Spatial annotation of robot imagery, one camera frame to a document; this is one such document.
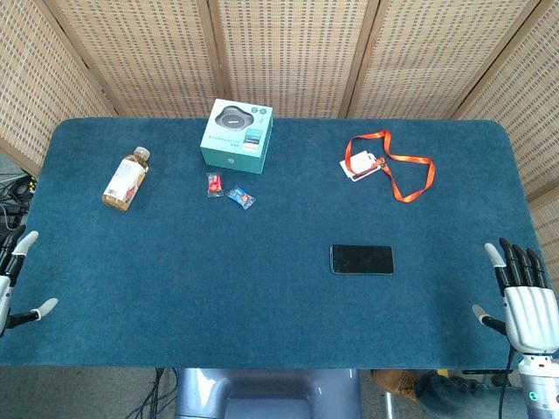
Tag teal speaker box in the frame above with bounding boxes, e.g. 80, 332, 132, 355
199, 98, 274, 175

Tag orange lanyard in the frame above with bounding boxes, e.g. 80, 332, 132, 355
344, 130, 437, 203

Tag blue jeans leg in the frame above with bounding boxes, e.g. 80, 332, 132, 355
413, 368, 521, 419

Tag brown leather shoe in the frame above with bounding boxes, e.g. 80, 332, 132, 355
371, 368, 418, 404

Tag red candy wrapper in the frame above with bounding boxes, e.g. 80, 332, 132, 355
205, 172, 224, 198

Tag woven bamboo folding screen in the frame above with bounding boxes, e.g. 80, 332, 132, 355
0, 0, 559, 263

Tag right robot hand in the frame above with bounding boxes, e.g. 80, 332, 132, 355
472, 237, 559, 357

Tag black floor cables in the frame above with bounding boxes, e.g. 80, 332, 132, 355
124, 367, 180, 419

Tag blue candy wrapper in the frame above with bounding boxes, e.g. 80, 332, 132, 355
226, 185, 257, 211

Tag black smartphone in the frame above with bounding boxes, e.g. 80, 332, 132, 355
328, 244, 396, 276

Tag blue carpet table cover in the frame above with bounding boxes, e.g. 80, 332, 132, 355
0, 116, 551, 370

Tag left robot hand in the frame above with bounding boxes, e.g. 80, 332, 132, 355
0, 224, 59, 339

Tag amber drink bottle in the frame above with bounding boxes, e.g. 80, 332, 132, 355
101, 146, 152, 213

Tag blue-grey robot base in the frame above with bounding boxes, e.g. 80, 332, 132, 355
174, 367, 362, 419

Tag black cable bundle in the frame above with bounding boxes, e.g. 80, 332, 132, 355
0, 172, 38, 237

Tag white badge card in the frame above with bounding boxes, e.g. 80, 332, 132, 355
339, 150, 385, 182

